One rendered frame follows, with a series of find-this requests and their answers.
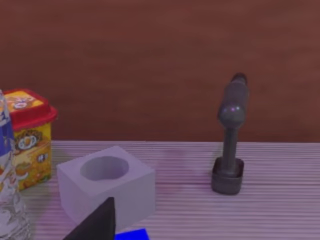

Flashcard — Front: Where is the blue object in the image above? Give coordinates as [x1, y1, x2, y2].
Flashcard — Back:
[114, 228, 151, 240]

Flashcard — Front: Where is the clear plastic bottle blue label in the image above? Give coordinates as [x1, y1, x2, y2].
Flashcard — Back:
[0, 89, 34, 240]

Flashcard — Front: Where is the yellow tub with red lid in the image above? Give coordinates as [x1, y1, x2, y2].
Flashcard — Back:
[1, 88, 59, 192]

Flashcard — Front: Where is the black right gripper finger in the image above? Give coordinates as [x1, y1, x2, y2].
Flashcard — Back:
[63, 196, 117, 240]

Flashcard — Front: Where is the grey hammer-shaped tool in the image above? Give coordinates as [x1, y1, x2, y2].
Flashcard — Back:
[211, 72, 250, 196]

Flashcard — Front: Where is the white cube with round hole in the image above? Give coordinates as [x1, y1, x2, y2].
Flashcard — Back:
[56, 145, 156, 232]

